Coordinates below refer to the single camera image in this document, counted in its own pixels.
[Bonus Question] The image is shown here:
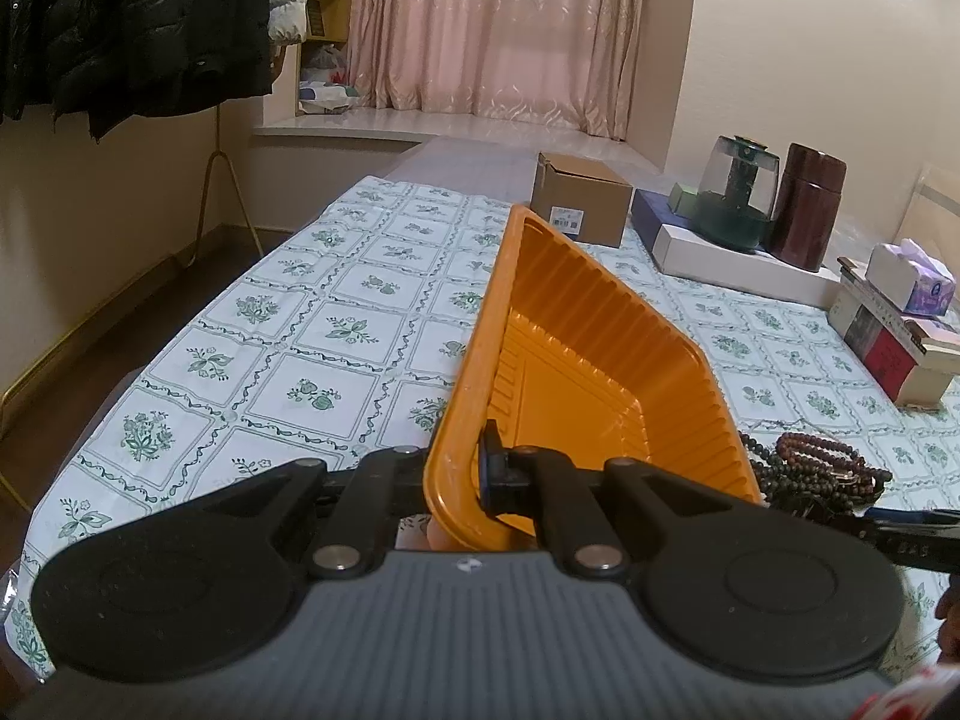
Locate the reddish brown bead bracelet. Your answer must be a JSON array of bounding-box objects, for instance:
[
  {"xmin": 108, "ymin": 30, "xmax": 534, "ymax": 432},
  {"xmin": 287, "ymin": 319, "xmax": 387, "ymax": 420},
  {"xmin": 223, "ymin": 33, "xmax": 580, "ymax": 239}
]
[{"xmin": 774, "ymin": 430, "xmax": 895, "ymax": 490}]

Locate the dark green bead necklace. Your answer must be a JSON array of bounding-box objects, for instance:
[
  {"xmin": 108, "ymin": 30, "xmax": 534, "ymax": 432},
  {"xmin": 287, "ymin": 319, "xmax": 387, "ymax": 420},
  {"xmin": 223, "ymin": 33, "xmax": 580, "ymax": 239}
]
[{"xmin": 739, "ymin": 430, "xmax": 887, "ymax": 520}]

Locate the orange plastic tray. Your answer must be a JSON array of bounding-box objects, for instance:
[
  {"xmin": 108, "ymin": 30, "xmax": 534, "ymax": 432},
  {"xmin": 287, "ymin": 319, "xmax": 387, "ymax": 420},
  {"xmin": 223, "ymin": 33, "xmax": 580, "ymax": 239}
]
[{"xmin": 423, "ymin": 206, "xmax": 760, "ymax": 551}]

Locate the thick red cover book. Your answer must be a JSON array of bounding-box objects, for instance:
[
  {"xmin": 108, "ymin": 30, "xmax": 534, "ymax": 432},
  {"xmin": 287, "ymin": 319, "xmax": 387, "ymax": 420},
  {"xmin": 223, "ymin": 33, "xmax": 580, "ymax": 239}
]
[{"xmin": 828, "ymin": 288, "xmax": 958, "ymax": 410}]

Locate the thin book on top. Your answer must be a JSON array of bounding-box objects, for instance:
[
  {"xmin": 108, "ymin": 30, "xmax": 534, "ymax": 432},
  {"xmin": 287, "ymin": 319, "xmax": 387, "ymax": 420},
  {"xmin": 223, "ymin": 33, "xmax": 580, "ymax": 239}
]
[{"xmin": 838, "ymin": 257, "xmax": 958, "ymax": 353}]

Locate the purple tissue pack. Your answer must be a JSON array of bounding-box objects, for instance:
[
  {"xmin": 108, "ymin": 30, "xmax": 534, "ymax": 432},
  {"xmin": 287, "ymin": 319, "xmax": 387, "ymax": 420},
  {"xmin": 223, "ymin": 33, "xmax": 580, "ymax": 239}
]
[{"xmin": 866, "ymin": 239, "xmax": 957, "ymax": 317}]

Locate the dark red cylindrical canister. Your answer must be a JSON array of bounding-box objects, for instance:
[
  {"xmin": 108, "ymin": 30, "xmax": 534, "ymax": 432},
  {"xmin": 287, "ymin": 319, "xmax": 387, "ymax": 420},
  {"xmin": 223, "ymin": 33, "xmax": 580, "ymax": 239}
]
[{"xmin": 765, "ymin": 143, "xmax": 846, "ymax": 273}]

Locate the glass green humidifier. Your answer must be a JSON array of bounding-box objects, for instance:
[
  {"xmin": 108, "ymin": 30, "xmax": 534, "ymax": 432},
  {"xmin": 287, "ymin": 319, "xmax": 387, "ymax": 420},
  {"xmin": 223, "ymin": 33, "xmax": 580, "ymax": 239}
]
[{"xmin": 669, "ymin": 135, "xmax": 781, "ymax": 254}]

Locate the white flat box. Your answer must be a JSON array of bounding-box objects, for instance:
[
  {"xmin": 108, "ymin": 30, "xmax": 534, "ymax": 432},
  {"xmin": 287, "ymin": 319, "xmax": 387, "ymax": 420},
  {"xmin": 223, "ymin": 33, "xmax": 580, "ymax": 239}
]
[{"xmin": 641, "ymin": 224, "xmax": 839, "ymax": 309}]

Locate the blue flat box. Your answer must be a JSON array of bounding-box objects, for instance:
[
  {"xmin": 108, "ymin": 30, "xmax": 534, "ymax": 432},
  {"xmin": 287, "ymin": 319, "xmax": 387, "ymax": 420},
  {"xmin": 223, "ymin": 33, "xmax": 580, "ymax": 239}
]
[{"xmin": 630, "ymin": 188, "xmax": 690, "ymax": 252}]

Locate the gold clothes rack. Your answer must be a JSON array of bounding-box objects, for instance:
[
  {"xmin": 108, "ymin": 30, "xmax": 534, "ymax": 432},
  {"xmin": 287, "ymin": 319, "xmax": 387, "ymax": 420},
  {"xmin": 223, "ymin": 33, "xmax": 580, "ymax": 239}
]
[{"xmin": 2, "ymin": 103, "xmax": 256, "ymax": 538}]

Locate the brown cardboard box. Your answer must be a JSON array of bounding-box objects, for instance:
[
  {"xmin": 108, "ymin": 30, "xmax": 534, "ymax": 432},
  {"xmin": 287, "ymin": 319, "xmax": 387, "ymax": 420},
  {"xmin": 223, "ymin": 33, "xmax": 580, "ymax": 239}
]
[{"xmin": 530, "ymin": 153, "xmax": 635, "ymax": 249}]

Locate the wooden bookshelf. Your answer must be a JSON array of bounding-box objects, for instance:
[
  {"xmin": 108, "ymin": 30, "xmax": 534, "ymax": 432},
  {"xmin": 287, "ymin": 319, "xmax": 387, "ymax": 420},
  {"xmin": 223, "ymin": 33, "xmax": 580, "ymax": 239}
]
[{"xmin": 296, "ymin": 0, "xmax": 353, "ymax": 115}]

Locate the black hanging jacket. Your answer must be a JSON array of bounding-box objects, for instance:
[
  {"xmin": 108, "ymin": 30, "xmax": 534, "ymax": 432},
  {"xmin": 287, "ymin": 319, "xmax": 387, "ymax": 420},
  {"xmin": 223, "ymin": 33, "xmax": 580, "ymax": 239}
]
[{"xmin": 2, "ymin": 0, "xmax": 270, "ymax": 138}]

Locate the pink curtain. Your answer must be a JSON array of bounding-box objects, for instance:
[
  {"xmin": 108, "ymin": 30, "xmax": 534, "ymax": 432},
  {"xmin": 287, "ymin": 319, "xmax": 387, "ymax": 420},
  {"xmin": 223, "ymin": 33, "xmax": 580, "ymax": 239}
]
[{"xmin": 347, "ymin": 0, "xmax": 643, "ymax": 140}]

